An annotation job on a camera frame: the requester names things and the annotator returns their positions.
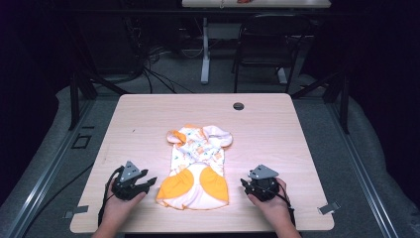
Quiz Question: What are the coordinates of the grey tape strip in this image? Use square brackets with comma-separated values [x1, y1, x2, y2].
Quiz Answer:
[63, 204, 90, 220]
[317, 200, 342, 215]

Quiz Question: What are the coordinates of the white background table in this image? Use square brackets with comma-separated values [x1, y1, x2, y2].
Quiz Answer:
[180, 0, 333, 85]

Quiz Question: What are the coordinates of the bundle of floor cables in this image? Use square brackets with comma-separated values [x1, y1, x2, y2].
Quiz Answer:
[140, 44, 196, 95]

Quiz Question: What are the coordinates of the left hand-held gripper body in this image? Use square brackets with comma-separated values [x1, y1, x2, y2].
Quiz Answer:
[111, 161, 150, 201]

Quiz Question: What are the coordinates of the person's left hand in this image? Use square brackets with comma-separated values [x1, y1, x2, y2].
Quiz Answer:
[99, 192, 148, 230]

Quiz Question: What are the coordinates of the thin black floor cable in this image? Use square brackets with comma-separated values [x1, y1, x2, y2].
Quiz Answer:
[19, 161, 96, 238]

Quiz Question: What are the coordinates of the black chair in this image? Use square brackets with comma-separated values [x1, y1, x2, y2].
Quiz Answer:
[231, 13, 314, 95]

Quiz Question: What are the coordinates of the person's right hand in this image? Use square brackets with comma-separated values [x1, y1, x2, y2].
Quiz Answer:
[247, 178, 295, 230]

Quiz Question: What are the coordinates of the black metal stand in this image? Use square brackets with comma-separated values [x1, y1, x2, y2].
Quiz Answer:
[289, 69, 352, 135]
[66, 68, 129, 132]

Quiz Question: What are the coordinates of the aluminium floor rail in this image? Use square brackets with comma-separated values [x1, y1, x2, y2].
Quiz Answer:
[0, 98, 97, 238]
[324, 98, 401, 238]

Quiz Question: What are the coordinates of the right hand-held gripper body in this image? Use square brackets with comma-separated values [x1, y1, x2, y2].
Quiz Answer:
[248, 164, 281, 203]

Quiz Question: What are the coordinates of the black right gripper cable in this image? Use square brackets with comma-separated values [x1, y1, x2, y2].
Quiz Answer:
[276, 182, 297, 228]

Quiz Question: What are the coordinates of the orange and white baby garment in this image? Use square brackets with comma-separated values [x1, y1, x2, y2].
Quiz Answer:
[156, 124, 234, 211]

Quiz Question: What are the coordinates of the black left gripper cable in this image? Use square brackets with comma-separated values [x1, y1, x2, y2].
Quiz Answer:
[97, 166, 126, 228]

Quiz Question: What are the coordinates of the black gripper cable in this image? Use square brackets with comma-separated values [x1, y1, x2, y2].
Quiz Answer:
[276, 182, 297, 228]
[97, 166, 126, 228]

